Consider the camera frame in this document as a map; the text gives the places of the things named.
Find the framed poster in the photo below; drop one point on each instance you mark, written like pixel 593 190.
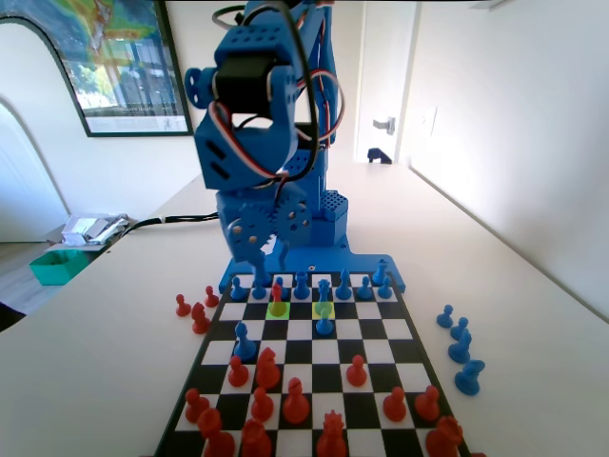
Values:
pixel 133 71

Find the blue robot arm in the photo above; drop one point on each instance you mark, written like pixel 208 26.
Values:
pixel 247 43

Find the blue pawn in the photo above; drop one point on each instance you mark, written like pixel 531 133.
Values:
pixel 459 331
pixel 237 291
pixel 384 289
pixel 324 327
pixel 364 290
pixel 281 279
pixel 445 320
pixel 258 291

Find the black white chessboard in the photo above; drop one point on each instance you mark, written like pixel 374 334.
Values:
pixel 323 354

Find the dark blue printed part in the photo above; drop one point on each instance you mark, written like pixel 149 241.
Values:
pixel 376 154

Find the blue queen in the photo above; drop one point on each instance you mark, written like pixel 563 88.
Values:
pixel 324 292

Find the row of blue chess pieces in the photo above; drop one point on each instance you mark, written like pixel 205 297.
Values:
pixel 261 273

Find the small red object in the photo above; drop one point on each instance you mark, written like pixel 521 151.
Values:
pixel 478 454

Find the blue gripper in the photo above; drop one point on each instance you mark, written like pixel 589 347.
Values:
pixel 244 228

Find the white wall switch plate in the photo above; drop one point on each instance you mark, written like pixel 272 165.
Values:
pixel 428 121

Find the red queen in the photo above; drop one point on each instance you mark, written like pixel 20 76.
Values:
pixel 331 440

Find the green plastic bin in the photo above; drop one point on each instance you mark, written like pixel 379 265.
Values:
pixel 52 272

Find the red pawn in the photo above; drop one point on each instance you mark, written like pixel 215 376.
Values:
pixel 238 376
pixel 394 409
pixel 426 407
pixel 181 309
pixel 261 409
pixel 211 300
pixel 356 375
pixel 195 409

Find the white arched panel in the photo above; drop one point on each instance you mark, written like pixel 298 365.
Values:
pixel 28 143

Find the red rook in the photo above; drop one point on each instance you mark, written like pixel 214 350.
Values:
pixel 215 438
pixel 444 440

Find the white door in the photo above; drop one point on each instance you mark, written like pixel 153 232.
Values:
pixel 380 71

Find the blue bishop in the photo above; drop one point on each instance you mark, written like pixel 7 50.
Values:
pixel 343 289
pixel 243 350

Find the red bishop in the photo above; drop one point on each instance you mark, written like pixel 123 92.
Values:
pixel 277 297
pixel 295 407

